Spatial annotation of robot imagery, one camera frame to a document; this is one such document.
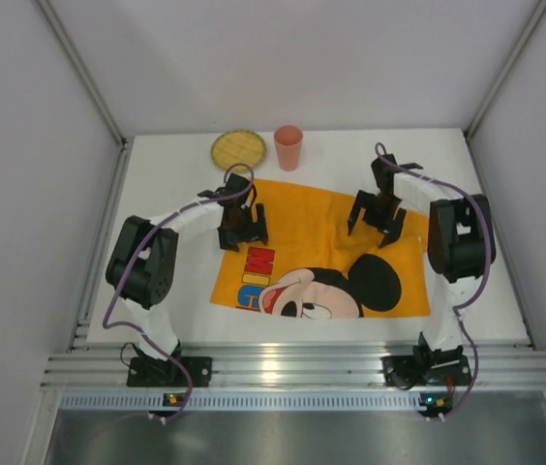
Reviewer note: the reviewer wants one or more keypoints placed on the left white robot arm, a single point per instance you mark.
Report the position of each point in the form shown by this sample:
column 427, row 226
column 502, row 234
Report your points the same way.
column 141, row 266

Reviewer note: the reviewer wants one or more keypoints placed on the woven bamboo round plate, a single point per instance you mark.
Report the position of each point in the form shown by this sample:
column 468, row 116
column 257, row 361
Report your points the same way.
column 238, row 146

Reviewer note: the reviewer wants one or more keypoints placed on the perforated metal cable strip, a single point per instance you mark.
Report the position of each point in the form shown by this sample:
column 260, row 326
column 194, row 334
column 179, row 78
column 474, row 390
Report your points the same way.
column 251, row 401

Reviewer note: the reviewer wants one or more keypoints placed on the aluminium mounting rail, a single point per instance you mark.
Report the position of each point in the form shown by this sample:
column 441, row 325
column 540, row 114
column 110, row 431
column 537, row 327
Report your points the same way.
column 501, row 366

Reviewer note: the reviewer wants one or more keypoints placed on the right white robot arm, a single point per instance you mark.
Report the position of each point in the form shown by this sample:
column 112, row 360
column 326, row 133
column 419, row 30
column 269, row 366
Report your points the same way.
column 460, row 240

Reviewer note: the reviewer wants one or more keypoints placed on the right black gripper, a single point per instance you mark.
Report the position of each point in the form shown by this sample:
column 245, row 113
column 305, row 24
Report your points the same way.
column 379, row 211

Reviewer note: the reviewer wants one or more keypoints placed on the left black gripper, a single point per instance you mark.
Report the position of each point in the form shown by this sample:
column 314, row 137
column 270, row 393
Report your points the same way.
column 242, row 231

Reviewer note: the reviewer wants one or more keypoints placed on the pink plastic cup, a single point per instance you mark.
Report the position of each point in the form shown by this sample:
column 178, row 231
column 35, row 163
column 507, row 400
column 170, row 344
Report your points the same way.
column 288, row 143

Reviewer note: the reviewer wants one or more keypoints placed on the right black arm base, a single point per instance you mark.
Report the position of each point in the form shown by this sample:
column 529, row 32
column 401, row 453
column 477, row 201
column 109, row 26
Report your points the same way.
column 405, row 373

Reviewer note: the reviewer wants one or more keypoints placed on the orange cartoon mouse cloth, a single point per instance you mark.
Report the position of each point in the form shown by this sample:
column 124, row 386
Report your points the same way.
column 315, row 267

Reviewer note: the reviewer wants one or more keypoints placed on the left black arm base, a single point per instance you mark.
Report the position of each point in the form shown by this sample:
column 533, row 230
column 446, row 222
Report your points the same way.
column 148, row 372

